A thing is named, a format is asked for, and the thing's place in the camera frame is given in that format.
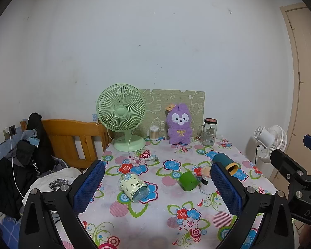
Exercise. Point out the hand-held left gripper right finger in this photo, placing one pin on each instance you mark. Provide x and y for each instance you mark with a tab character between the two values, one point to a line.
225	189

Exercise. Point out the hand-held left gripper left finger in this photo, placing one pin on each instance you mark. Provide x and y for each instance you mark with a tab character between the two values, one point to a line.
89	188

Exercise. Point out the teal cup with yellow rim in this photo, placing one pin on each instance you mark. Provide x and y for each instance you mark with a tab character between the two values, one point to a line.
221	159

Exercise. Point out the pale green printed cup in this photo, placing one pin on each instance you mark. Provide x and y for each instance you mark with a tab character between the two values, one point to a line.
131	185

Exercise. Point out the white standing fan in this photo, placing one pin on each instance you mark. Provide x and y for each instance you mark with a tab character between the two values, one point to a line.
272	141

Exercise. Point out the white garment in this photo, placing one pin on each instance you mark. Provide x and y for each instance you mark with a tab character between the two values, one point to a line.
64	176

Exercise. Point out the glass jar with lid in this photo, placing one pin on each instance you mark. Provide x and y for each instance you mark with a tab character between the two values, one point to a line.
209	134

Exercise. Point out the wooden bed headboard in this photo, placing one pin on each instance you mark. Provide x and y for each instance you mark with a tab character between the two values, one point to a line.
67	132

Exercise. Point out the beige door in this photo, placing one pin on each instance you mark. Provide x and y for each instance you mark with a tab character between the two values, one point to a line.
308	83

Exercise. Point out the black bag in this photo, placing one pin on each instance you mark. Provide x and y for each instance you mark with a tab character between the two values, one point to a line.
38	150

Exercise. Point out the floral tablecloth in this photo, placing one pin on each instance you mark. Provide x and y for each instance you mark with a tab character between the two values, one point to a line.
160	212

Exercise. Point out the purple plush toy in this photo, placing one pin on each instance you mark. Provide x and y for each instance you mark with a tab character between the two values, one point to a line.
179	127

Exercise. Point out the blue grey garment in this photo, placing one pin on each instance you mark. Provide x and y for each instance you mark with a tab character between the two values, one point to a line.
28	134

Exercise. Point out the dark clothes pile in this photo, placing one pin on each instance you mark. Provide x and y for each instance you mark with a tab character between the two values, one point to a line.
7	184

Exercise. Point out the green desk fan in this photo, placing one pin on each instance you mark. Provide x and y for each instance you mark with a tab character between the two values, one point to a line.
121	111

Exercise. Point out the cotton swab container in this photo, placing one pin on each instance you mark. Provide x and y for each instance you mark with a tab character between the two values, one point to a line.
154	132

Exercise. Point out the green patterned board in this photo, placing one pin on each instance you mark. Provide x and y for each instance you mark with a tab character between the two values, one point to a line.
194	103

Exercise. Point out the blue blanket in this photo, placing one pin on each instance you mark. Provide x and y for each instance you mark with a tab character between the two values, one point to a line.
5	233

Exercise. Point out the wall socket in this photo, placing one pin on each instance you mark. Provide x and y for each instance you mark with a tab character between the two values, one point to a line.
12	130

